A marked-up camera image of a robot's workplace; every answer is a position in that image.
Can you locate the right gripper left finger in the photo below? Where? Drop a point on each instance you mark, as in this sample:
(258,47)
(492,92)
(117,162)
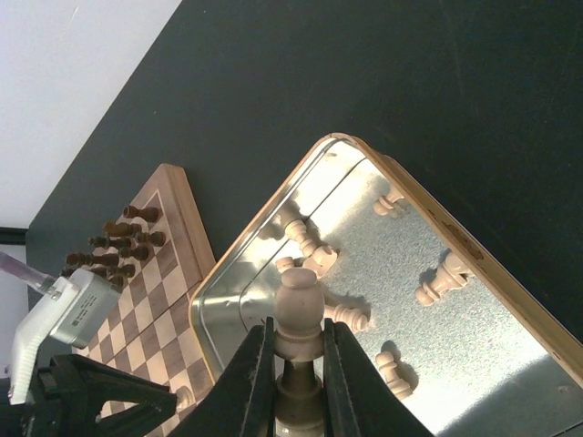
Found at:
(241,403)

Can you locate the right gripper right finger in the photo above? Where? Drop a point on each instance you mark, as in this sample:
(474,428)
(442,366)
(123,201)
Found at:
(356,400)

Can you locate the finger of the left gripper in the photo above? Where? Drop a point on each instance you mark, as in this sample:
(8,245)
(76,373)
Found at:
(76,396)

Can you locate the light chess piece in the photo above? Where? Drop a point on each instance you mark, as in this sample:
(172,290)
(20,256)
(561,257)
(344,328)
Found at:
(184,398)

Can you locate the wooden chess board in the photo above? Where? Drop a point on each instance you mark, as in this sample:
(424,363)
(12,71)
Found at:
(148,334)

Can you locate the dark chess pieces group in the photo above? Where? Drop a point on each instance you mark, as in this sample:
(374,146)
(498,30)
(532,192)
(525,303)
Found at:
(129,252)

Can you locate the light pawn in tin corner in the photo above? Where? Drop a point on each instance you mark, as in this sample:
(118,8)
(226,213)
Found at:
(387,366)

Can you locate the gold metal tin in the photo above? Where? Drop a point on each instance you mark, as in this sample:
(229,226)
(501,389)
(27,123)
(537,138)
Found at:
(485,360)

